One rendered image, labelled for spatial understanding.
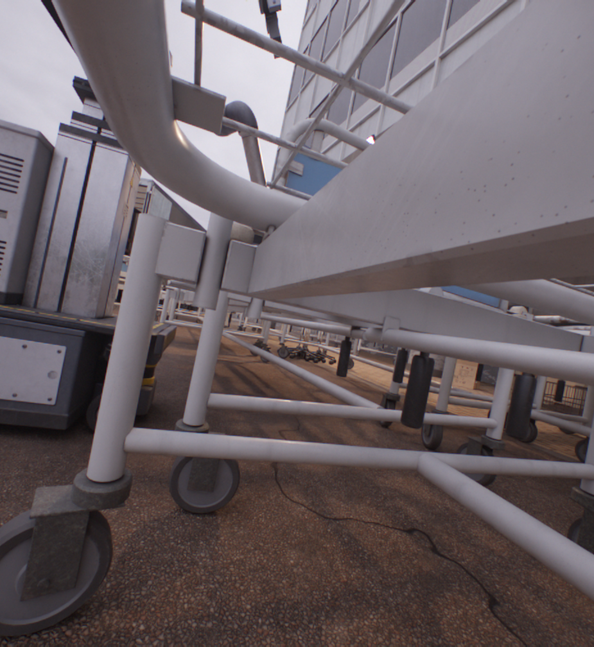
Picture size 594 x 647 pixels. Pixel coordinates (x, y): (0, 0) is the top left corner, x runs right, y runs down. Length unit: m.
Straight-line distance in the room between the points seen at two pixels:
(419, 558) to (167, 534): 0.44
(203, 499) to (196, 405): 0.17
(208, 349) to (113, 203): 0.57
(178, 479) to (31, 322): 0.48
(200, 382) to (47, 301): 0.56
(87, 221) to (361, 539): 0.97
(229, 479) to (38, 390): 0.48
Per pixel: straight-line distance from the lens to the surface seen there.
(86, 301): 0.98
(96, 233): 0.99
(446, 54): 6.64
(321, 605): 0.57
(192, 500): 0.66
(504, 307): 1.07
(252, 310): 0.58
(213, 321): 0.56
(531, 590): 0.82
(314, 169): 0.70
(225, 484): 0.65
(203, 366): 0.57
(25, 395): 0.90
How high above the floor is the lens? 0.37
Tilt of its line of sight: 1 degrees up
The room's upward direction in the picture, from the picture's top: 11 degrees clockwise
